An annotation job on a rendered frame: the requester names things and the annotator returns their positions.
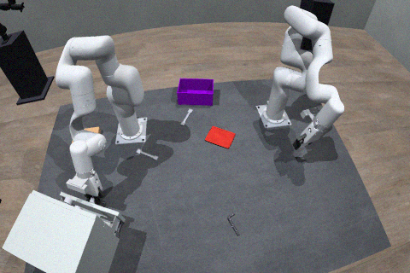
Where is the purple open-top box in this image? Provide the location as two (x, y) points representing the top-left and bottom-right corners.
(177, 78), (214, 106)

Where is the red flat rectangular block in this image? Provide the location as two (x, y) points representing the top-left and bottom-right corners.
(205, 126), (236, 148)

